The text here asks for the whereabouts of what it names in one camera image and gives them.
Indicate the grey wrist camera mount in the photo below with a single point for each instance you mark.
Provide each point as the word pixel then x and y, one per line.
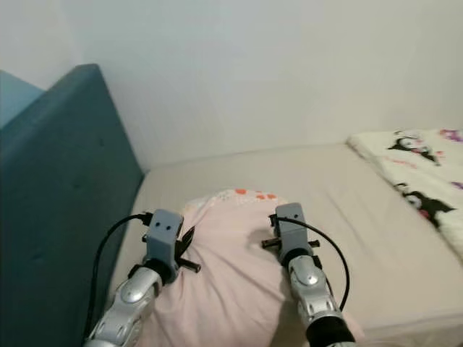
pixel 163 237
pixel 291 230

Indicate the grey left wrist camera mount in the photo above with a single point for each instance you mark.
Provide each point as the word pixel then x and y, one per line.
pixel 163 237

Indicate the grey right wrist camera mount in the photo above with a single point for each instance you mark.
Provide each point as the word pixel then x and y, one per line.
pixel 291 230

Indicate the cream cartoon print quilt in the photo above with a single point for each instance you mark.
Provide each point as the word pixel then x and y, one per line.
pixel 441 173

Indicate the teal padded headboard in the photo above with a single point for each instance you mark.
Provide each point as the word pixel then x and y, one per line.
pixel 65 202

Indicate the pink dotted pillow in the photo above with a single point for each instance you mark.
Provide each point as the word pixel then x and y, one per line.
pixel 231 289

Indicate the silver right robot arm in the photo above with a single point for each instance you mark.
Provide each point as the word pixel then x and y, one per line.
pixel 315 296

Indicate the beige sheeted mattress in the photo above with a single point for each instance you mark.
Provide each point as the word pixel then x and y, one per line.
pixel 369 217

